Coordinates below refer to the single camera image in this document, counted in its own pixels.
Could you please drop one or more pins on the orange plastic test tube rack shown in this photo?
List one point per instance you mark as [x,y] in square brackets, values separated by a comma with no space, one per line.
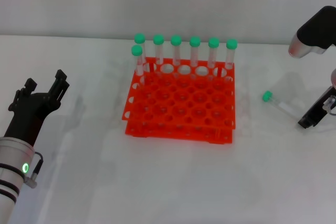
[173,104]

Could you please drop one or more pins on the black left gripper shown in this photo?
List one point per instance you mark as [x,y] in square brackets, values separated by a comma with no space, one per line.
[29,113]

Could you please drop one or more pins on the clear test tube green cap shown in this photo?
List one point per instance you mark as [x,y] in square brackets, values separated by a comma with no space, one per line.
[158,39]
[213,42]
[267,96]
[175,40]
[195,41]
[231,43]
[140,38]
[136,50]

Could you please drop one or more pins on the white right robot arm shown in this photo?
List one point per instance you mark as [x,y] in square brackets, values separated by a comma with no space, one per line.
[334,78]

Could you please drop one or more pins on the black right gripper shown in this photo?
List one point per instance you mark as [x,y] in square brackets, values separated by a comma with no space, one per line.
[326,98]

